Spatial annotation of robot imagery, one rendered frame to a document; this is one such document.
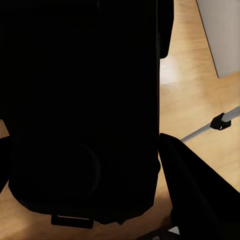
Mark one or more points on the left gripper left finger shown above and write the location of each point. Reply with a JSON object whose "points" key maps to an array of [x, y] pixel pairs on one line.
{"points": [[5, 152]]}

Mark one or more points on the nightstand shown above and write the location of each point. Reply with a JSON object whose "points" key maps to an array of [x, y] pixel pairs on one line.
{"points": [[221, 20]]}

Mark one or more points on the digital camera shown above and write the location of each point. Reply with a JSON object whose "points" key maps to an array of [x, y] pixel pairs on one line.
{"points": [[80, 98]]}

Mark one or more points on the camera tripod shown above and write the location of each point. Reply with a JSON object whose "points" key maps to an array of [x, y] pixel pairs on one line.
{"points": [[219, 122]]}

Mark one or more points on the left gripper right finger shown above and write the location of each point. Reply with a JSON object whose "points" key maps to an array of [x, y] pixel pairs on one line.
{"points": [[205, 205]]}

